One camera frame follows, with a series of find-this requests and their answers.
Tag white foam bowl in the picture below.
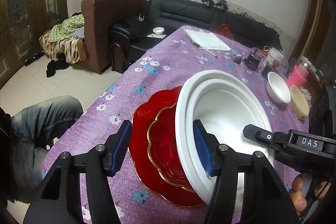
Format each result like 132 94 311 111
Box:
266 72 291 104

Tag black power adapter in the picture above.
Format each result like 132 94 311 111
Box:
234 56 242 65

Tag blue jeans leg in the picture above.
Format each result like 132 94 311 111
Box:
1 96 83 205

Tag white notepad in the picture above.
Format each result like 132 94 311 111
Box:
185 30 231 51

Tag red plastic bag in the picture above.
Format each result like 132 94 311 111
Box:
217 24 234 40

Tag white gloves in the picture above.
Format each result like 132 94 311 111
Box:
300 88 311 102

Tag green patterned blanket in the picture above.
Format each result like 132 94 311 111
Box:
48 14 84 43

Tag person's right hand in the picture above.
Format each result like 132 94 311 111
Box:
287 174 332 217

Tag small red scalloped plate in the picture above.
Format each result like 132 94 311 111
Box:
147 103 195 193

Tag white plastic tub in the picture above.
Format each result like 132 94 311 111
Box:
264 47 285 68

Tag pink knitted bottle sleeve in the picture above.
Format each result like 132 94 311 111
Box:
286 64 309 88

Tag beige plastic bowl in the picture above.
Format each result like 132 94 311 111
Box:
289 85 309 119

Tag black marker pen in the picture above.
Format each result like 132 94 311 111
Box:
190 40 218 59

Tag black round device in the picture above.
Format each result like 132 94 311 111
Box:
244 53 261 71

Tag small white bowl on sofa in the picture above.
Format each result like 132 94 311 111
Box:
153 27 165 35

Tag black leather sofa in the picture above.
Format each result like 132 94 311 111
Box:
108 0 282 63

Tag dark wooden cabinet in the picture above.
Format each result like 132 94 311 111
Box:
1 0 67 85

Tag large white foam plate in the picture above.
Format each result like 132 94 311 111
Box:
175 70 274 204

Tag brown armchair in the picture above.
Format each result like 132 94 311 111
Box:
80 0 147 73

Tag large red plate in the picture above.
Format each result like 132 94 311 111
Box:
129 86 205 207

